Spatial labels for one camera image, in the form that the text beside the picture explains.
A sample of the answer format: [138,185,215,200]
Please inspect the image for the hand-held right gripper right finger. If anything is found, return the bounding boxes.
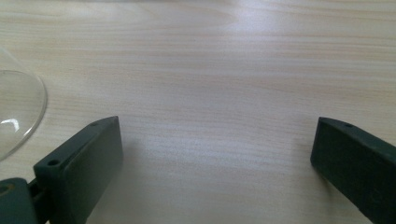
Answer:
[309,116,396,224]

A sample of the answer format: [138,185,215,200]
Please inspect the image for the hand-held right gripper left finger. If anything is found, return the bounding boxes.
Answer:
[33,115,124,224]

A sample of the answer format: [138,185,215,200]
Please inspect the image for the clear glass bowl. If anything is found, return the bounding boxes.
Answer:
[0,48,49,162]

